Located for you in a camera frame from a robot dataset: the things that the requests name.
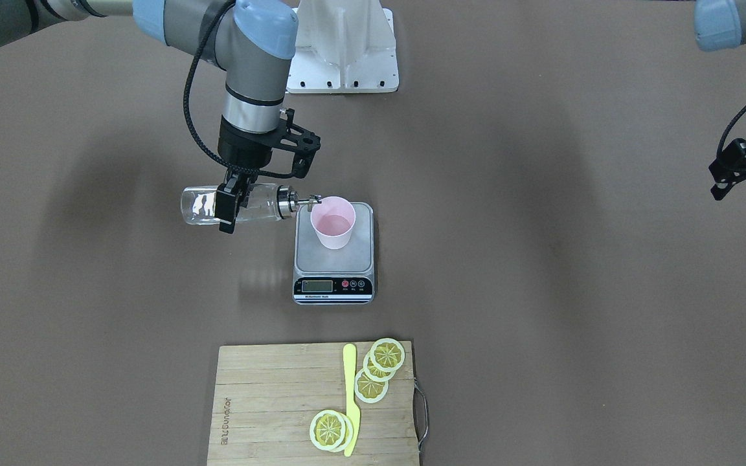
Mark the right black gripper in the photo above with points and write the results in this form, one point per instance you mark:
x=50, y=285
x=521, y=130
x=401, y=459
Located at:
x=242, y=149

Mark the glass sauce bottle metal spout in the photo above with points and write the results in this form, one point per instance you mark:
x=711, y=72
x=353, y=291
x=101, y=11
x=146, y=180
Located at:
x=262, y=202

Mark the pink plastic cup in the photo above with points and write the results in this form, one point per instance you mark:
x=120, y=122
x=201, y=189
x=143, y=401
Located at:
x=333, y=220

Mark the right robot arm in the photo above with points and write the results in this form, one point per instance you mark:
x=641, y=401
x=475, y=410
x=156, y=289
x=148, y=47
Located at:
x=252, y=41

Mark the digital kitchen scale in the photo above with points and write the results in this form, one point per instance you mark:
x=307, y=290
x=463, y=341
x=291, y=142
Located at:
x=335, y=277

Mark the bamboo cutting board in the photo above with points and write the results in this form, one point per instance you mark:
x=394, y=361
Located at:
x=267, y=395

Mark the lemon slice top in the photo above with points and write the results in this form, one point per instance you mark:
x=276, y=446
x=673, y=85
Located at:
x=387, y=355

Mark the lemon slice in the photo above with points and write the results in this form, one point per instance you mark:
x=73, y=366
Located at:
x=387, y=355
x=348, y=434
x=374, y=374
x=368, y=390
x=326, y=430

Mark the lemon slice middle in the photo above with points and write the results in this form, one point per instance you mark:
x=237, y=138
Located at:
x=374, y=374

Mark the lemon slice lower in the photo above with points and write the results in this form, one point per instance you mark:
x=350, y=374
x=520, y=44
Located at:
x=368, y=390

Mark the yellow plastic knife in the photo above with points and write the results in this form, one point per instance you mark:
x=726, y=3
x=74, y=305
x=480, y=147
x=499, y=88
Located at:
x=352, y=410

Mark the lemon slice behind front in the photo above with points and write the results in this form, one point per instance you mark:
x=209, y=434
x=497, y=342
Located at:
x=348, y=434

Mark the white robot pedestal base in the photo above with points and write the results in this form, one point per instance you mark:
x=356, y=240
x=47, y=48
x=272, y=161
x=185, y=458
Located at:
x=344, y=47

